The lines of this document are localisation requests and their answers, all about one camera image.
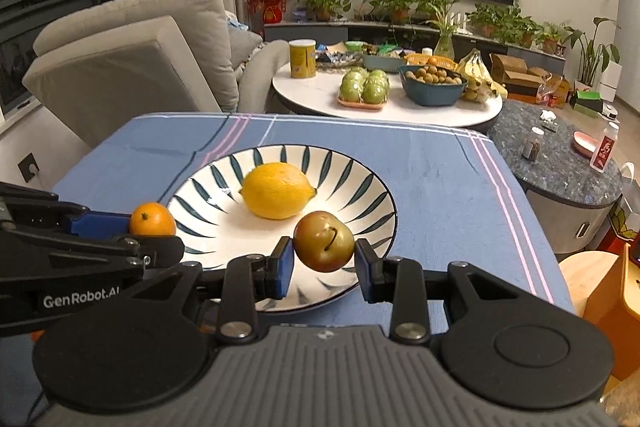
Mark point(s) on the row of potted plants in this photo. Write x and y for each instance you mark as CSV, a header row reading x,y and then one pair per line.
x,y
400,4

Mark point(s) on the white bottle with red label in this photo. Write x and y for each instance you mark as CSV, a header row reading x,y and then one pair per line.
x,y
604,147

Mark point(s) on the dark blue bowl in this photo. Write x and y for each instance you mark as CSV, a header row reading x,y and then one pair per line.
x,y
432,94

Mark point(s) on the tall leafy floor plant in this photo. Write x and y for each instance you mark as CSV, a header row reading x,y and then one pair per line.
x,y
595,52

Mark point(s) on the grey pillow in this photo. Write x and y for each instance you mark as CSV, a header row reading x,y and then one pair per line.
x,y
245,44

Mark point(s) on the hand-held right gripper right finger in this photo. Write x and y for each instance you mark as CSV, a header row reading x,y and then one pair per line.
x,y
365,275

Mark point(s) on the orange wooden chair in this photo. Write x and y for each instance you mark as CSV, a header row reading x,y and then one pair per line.
x,y
617,307

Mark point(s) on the green lidded bowl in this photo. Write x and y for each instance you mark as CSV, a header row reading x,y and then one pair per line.
x,y
355,46

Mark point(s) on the bunch of bananas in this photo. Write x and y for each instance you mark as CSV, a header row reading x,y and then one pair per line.
x,y
477,72

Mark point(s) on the wall outlet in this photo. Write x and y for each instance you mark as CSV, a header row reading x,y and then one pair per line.
x,y
29,167

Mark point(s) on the white plate with blue stripes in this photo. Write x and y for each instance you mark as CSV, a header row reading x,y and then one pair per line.
x,y
220,227

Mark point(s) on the yellow printed bag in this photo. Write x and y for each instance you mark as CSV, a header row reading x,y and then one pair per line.
x,y
621,217

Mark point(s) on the pile of snack packets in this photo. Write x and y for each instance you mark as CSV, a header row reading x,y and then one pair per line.
x,y
335,56

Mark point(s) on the beige sofa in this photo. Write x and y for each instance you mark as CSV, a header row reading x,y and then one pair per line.
x,y
150,57

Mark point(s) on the yellow can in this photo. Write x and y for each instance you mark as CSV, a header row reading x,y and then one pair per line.
x,y
302,59

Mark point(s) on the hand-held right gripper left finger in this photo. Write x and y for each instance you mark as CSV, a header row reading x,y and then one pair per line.
x,y
283,268

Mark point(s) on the yellow lemon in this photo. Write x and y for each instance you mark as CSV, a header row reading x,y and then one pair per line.
x,y
275,192

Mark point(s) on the dark remote control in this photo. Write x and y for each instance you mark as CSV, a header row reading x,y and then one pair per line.
x,y
551,127

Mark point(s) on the pile of brown longans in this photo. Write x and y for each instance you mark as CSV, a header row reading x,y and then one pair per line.
x,y
432,74

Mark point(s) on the cardboard boxes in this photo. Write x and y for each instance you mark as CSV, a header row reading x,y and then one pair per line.
x,y
520,79

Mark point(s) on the white floor appliance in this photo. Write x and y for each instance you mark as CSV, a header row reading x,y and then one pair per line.
x,y
611,82

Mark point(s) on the pink plate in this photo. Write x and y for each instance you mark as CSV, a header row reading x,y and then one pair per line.
x,y
582,143

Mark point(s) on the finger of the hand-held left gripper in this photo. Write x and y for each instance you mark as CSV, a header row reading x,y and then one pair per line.
x,y
150,249
102,224

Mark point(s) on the green box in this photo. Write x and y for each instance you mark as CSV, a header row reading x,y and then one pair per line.
x,y
589,102

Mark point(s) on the orange basket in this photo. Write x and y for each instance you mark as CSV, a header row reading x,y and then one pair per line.
x,y
440,61

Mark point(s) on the small orange tangerine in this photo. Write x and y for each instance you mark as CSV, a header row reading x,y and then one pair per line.
x,y
152,219

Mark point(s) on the small spice jar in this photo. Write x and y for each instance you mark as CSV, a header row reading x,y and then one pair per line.
x,y
533,146

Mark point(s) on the low television cabinet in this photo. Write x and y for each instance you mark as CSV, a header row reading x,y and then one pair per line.
x,y
310,31

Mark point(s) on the teal basket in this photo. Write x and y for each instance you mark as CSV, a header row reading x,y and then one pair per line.
x,y
382,64

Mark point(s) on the blue striped tablecloth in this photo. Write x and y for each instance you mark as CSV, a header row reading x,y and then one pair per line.
x,y
440,187

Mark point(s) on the glass vase with green plant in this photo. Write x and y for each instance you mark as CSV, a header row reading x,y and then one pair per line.
x,y
445,42

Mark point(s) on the dark marble round table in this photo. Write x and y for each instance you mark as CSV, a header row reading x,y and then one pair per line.
x,y
555,177

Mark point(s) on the white tissue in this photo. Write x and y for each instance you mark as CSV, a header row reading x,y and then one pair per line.
x,y
547,116

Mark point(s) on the pink tray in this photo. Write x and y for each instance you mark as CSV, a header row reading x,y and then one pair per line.
x,y
362,106

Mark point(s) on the round white table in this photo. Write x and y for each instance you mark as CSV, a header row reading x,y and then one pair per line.
x,y
310,94

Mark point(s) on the red tomato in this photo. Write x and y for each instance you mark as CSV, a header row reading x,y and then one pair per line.
x,y
322,242

